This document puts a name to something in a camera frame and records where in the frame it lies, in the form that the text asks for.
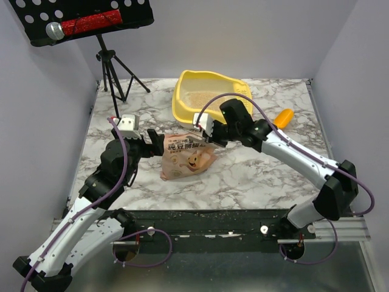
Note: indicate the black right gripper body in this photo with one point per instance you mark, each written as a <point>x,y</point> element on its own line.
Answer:
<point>214,134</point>

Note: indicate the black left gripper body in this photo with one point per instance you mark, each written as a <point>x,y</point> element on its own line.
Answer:
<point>139,149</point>

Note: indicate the pink cat litter bag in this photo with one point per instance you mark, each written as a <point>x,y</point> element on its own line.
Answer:
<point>184,157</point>

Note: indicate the orange plastic scoop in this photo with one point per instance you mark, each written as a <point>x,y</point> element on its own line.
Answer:
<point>284,118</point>

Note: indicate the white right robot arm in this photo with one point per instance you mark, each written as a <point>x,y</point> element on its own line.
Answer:
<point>335,181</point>

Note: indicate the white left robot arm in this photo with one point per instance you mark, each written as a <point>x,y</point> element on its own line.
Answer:
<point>88,227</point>

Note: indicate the beige cat litter pile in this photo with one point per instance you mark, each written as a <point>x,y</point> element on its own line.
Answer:
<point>197,100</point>

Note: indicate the yellow litter box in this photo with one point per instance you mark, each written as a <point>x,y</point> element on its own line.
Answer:
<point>195,88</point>

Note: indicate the red silver microphone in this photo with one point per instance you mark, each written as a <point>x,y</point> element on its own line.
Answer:
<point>58,31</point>

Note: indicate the black music stand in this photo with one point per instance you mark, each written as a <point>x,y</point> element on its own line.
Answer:
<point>58,61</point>

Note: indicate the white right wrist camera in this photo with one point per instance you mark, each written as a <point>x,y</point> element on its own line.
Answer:
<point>203,123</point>

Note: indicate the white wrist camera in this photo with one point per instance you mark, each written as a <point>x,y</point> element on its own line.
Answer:
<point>203,123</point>
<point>128,125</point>

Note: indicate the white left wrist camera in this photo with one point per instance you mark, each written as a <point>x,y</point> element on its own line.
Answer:
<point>128,125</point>

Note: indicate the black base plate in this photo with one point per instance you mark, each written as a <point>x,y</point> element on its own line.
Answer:
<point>206,231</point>

